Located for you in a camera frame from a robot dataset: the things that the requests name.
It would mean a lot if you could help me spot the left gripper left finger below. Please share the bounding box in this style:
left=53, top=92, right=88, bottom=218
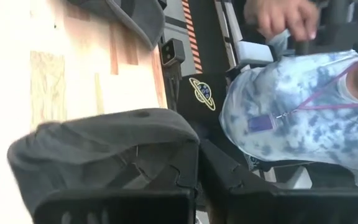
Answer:
left=32, top=139, right=200, bottom=224

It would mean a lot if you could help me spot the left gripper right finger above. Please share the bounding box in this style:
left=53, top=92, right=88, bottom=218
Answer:
left=200, top=139, right=358, bottom=224

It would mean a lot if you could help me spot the dark grey baseball cap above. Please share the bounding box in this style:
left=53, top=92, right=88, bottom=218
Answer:
left=7, top=108, right=200, bottom=218

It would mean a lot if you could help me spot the dark grey cloth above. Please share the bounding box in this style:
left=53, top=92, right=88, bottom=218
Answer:
left=67, top=0, right=167, bottom=50

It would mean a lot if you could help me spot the person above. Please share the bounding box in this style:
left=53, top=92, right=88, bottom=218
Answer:
left=219, top=30, right=358, bottom=189

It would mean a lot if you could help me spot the black bag with planet logo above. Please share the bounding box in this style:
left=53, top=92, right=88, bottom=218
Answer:
left=175, top=72, right=245, bottom=162

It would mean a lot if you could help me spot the light grey padded armrest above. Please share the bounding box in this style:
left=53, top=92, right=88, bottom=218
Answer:
left=235, top=40, right=275, bottom=67

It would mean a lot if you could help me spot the orange black striped tape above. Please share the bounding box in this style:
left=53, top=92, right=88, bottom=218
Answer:
left=181, top=0, right=204, bottom=75

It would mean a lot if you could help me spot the person's hand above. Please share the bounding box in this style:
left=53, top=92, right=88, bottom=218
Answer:
left=243, top=0, right=321, bottom=42

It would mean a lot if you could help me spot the purple badge on lanyard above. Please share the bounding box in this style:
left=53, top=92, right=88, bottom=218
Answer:
left=247, top=63, right=358, bottom=134

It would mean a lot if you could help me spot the small black stereo camera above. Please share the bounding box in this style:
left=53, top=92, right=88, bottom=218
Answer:
left=160, top=37, right=186, bottom=67

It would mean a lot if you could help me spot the silver aluminium frame post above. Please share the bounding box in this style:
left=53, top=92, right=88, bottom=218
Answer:
left=214, top=0, right=245, bottom=68

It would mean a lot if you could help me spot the black control handle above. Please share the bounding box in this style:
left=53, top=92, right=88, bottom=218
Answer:
left=290, top=0, right=358, bottom=55

